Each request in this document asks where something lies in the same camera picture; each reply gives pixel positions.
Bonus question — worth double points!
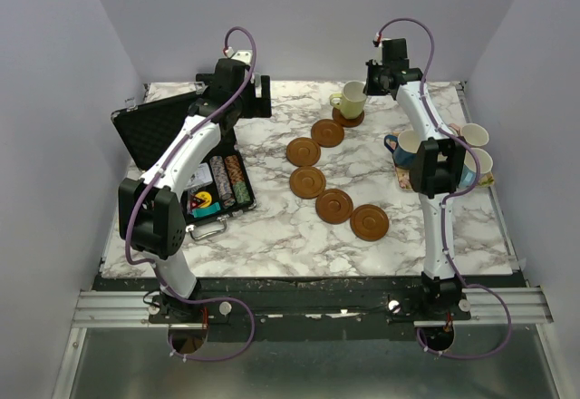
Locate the light green mug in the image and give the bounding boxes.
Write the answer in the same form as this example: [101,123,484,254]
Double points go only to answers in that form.
[329,81,367,120]

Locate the brown wooden coaster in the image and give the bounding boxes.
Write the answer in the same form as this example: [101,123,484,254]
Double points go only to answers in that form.
[286,137,321,167]
[332,108,365,128]
[289,166,326,200]
[315,189,353,224]
[350,204,390,241]
[311,119,344,148]

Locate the dark blue mug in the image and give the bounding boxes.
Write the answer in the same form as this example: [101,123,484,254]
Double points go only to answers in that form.
[383,130,421,170]

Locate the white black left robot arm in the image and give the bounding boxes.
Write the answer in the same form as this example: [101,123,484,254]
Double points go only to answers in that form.
[118,50,258,322]

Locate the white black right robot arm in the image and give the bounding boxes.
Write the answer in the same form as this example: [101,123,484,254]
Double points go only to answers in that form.
[365,35,466,319]

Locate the black microphone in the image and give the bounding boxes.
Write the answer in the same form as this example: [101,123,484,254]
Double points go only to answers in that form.
[195,73,214,86]

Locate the black poker chip case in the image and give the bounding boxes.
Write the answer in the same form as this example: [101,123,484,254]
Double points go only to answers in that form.
[111,92,256,226]

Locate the white card deck box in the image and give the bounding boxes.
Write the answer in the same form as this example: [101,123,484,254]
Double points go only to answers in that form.
[185,162,213,191]

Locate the floral serving tray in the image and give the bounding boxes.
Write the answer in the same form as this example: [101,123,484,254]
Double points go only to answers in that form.
[394,165,495,191]

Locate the yellow dealer button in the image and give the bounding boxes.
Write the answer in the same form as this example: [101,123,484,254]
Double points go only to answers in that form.
[191,190,213,209]

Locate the teal rectangular block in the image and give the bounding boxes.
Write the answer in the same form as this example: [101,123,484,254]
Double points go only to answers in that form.
[191,202,221,219]

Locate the pink mug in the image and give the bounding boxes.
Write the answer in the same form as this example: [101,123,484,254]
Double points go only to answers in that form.
[449,123,489,147]

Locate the light blue mug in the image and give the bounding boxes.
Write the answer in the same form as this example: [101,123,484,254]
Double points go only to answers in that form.
[459,148,494,189]

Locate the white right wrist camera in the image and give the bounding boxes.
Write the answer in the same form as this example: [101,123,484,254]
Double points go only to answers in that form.
[372,34,384,57]

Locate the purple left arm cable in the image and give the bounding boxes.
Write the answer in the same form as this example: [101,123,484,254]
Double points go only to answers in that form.
[123,25,257,364]

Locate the aluminium mounting rail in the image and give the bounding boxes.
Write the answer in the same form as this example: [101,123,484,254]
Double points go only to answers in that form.
[72,287,554,328]

